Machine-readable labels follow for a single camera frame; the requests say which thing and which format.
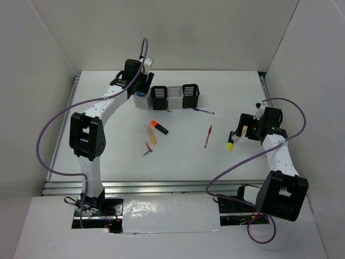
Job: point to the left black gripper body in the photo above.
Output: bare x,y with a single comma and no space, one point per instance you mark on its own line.
141,81

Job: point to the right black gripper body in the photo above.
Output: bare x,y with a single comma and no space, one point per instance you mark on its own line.
254,128

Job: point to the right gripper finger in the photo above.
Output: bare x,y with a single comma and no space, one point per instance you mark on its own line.
248,121
244,131

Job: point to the black orange highlighter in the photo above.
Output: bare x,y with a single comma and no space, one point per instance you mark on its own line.
159,127

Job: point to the blue ballpoint pen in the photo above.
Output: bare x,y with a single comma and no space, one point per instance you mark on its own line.
204,111

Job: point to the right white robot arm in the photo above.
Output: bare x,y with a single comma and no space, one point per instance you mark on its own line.
283,191

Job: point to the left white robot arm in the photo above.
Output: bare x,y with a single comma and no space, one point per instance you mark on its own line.
87,136

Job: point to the pale yellow highlighter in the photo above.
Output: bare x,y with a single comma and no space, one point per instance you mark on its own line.
235,138

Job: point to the black slotted container left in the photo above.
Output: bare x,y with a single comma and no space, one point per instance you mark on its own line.
159,96

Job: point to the black slotted container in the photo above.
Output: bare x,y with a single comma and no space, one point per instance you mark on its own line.
190,95
159,96

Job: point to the black yellow highlighter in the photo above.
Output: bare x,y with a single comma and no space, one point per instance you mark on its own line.
230,141

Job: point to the silver slotted container left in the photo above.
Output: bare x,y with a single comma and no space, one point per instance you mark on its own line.
143,103

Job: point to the silver slotted container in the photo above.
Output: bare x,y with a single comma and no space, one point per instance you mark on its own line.
143,103
175,98

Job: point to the silver slotted container right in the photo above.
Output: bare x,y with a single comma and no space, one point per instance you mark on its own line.
175,98

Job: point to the red gel pen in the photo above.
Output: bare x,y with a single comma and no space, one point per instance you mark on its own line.
208,136

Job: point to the black slotted container right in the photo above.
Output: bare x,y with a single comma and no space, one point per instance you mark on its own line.
190,95

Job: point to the orange pastel highlighter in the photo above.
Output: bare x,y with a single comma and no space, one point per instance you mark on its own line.
151,135

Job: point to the silver foil sheet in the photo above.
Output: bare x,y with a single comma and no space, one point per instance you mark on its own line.
174,213

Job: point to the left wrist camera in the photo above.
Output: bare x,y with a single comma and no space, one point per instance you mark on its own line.
147,63

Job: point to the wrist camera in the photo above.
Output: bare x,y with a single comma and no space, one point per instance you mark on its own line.
260,110
147,63

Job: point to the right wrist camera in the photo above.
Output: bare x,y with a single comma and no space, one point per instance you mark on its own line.
260,110

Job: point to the aluminium rail frame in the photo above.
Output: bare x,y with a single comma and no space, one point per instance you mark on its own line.
111,212

